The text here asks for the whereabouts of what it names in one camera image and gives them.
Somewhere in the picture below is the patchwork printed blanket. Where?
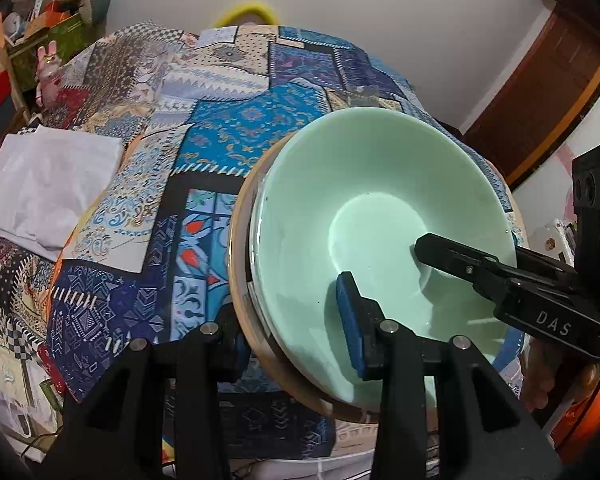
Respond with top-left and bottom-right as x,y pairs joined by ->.
0,20 -> 516,461

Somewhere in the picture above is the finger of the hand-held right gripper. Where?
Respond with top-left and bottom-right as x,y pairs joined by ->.
414,232 -> 521,306
514,247 -> 581,281

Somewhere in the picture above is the pink bunny toy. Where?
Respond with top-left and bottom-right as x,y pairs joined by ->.
34,42 -> 66,106

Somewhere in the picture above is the brown wooden door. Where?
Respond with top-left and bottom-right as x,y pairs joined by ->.
462,7 -> 600,191

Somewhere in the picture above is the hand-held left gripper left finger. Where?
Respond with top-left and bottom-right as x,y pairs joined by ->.
45,305 -> 253,480

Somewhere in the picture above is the yellow foam tube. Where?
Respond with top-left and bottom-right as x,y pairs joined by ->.
212,1 -> 280,28

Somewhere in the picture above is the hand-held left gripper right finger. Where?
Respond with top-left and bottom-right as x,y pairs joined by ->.
336,271 -> 563,480

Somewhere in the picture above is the person's right hand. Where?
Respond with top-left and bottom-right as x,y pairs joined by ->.
522,342 -> 561,413

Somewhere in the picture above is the green bowl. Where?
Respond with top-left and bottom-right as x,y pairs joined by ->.
247,107 -> 520,413

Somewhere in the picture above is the green storage box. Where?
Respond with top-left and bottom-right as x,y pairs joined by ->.
7,12 -> 93,93

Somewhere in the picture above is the pink bowl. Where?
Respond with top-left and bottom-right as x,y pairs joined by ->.
227,125 -> 528,423

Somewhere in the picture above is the white cloth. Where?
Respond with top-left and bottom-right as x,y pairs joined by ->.
0,125 -> 126,262

